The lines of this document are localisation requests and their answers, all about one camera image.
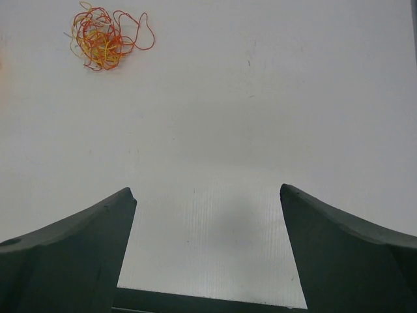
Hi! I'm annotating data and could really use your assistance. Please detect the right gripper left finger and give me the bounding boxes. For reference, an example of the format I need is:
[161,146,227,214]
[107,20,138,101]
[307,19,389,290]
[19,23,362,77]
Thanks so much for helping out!
[1,187,137,312]

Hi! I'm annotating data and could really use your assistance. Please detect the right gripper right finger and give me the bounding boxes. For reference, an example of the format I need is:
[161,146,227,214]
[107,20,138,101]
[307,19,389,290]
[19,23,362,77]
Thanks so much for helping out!
[280,184,416,312]

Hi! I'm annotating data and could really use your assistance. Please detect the yellow cable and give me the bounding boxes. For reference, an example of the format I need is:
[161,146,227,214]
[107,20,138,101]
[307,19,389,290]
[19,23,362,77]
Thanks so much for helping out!
[69,1,126,70]

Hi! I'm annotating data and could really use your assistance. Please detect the orange cable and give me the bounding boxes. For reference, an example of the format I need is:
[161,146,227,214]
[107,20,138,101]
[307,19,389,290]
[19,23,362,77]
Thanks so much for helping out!
[76,8,156,72]

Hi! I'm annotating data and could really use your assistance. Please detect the white cable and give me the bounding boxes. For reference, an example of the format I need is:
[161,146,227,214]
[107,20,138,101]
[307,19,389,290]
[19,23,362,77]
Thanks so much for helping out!
[63,16,113,53]

